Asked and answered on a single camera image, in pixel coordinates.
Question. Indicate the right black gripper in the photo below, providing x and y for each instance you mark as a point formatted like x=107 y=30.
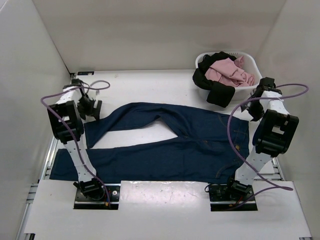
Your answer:
x=256 y=115

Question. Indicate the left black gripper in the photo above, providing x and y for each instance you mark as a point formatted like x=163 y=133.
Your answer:
x=93 y=112

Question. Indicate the dark blue denim trousers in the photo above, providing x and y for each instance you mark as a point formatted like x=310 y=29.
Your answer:
x=208 y=145

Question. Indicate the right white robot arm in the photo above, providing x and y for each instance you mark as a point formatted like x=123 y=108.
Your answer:
x=271 y=138

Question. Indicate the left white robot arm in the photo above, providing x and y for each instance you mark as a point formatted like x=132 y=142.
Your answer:
x=66 y=119

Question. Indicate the white plastic laundry basket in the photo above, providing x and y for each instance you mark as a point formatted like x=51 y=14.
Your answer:
x=249 y=66

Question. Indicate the blue label sticker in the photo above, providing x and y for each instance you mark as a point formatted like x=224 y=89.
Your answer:
x=85 y=73

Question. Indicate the black garment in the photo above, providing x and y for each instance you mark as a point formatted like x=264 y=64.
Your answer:
x=219 y=93

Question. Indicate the pink garment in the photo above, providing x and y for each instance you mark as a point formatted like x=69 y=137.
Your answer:
x=230 y=73

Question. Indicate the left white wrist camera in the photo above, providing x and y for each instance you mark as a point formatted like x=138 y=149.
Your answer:
x=93 y=92

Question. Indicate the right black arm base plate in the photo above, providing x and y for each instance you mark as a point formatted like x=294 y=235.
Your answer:
x=224 y=197

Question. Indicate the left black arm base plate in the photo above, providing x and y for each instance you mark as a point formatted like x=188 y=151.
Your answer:
x=82 y=202

